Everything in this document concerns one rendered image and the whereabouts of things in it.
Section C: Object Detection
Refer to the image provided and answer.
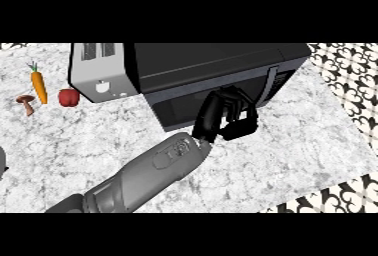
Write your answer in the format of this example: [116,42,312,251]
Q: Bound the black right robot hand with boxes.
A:
[191,85,262,145]

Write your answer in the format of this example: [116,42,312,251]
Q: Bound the dark grey microwave door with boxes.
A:
[144,67,281,133]

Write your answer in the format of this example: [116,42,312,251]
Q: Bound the black microwave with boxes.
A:
[123,42,314,133]

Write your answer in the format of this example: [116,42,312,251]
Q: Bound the silver toaster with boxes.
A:
[67,42,142,104]

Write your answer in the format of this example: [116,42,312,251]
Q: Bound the red bell pepper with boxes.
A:
[58,88,82,108]

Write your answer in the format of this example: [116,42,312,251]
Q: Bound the orange carrot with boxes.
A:
[27,61,51,105]

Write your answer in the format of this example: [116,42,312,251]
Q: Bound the brown mushroom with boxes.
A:
[15,94,38,117]

